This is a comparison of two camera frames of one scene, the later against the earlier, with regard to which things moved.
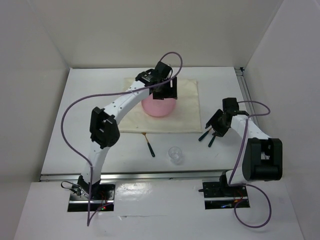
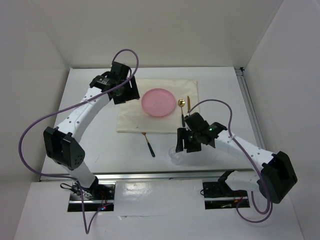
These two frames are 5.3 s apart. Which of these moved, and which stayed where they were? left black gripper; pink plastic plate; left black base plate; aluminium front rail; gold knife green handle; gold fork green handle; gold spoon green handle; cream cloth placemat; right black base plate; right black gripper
Moved: right black gripper; left black gripper; gold spoon green handle; gold knife green handle
Stayed: left black base plate; pink plastic plate; right black base plate; gold fork green handle; cream cloth placemat; aluminium front rail
